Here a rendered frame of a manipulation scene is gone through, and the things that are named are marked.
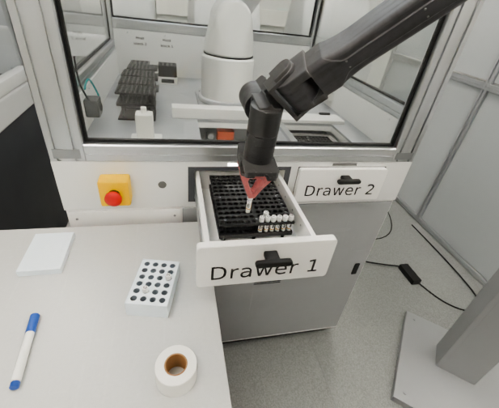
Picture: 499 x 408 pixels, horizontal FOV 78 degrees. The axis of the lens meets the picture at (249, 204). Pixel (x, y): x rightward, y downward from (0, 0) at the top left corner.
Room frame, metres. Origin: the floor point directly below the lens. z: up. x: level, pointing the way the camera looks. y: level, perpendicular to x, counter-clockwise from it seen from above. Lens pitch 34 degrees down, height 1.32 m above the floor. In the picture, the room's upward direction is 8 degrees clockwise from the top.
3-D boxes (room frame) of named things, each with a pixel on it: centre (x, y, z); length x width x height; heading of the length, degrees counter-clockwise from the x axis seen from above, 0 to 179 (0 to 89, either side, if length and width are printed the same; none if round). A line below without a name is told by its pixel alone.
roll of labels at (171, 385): (0.27, 0.09, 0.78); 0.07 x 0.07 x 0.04
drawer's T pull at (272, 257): (0.44, -0.06, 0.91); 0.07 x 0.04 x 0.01; 106
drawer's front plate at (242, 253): (0.46, -0.05, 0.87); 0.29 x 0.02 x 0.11; 106
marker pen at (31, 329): (0.28, 0.36, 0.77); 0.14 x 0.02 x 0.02; 21
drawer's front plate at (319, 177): (0.84, -0.27, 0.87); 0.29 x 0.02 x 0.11; 106
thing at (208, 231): (0.67, 0.01, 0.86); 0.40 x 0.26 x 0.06; 16
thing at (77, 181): (1.22, 0.13, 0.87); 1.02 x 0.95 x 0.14; 106
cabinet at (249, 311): (1.22, 0.12, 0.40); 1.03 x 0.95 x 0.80; 106
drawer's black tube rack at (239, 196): (0.66, 0.00, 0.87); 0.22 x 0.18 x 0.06; 16
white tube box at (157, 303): (0.44, 0.18, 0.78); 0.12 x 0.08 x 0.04; 4
